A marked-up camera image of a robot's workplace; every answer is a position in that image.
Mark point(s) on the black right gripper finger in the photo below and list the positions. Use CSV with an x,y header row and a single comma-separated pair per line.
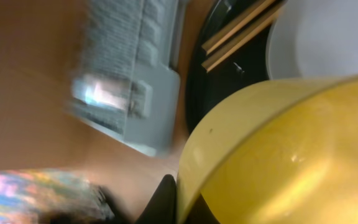
x,y
162,207

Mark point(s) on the wooden chopstick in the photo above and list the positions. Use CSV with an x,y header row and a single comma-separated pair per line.
x,y
241,39
236,24

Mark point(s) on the yellow bowl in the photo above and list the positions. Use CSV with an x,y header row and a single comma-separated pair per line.
x,y
279,151

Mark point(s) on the white plate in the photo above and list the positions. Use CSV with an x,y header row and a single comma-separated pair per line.
x,y
314,38

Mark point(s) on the grey plastic dishwasher rack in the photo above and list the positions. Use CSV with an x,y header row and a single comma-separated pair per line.
x,y
125,84

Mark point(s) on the colourful wrapper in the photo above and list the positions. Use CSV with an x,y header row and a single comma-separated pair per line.
x,y
36,196

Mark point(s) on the round black tray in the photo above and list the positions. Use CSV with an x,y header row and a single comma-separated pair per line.
x,y
246,66

